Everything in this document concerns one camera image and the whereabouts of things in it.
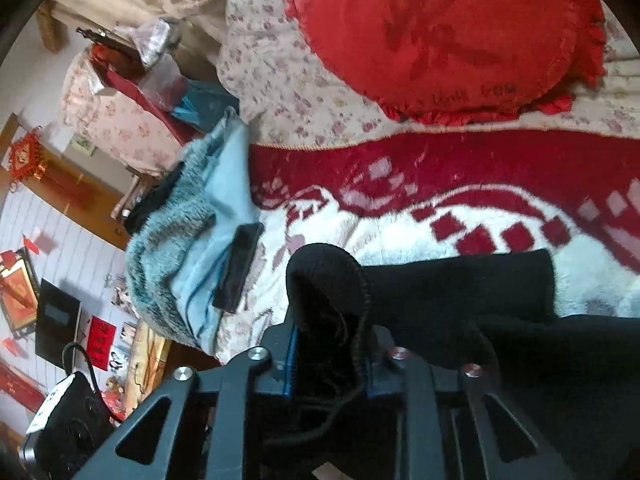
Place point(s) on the red framed picture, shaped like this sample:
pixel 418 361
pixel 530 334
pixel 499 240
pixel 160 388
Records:
pixel 15 290

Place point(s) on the red knot decoration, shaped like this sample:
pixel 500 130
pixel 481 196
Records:
pixel 22 157

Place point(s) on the red box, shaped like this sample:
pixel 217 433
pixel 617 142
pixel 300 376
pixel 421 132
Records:
pixel 125 87

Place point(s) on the floral covered chair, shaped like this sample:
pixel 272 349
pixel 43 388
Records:
pixel 110 125

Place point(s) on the black phone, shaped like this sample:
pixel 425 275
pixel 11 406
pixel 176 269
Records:
pixel 239 265

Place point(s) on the floral quilt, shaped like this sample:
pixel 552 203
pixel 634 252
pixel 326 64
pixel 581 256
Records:
pixel 280 85

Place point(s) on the wooden cabinet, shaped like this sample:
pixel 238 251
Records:
pixel 75 195

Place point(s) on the black pants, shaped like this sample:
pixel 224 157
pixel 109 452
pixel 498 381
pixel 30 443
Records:
pixel 550 360

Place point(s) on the red and white plush blanket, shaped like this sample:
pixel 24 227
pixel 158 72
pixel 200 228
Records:
pixel 400 220

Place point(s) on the clear plastic bag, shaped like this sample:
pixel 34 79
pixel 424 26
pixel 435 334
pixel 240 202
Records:
pixel 162 82

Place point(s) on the red heart-shaped ruffled pillow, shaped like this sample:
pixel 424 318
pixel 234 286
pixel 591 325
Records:
pixel 440 35

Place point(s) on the black garment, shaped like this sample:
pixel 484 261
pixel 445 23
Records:
pixel 150 205

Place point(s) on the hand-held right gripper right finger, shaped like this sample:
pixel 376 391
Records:
pixel 417 400

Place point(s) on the blue plastic bag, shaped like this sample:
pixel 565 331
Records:
pixel 205 105

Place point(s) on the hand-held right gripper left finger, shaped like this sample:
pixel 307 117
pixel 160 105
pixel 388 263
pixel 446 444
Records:
pixel 292 365

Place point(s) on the red paper sheet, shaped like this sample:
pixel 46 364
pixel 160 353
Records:
pixel 101 342

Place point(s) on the light blue fleece garment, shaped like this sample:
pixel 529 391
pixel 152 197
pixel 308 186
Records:
pixel 165 240

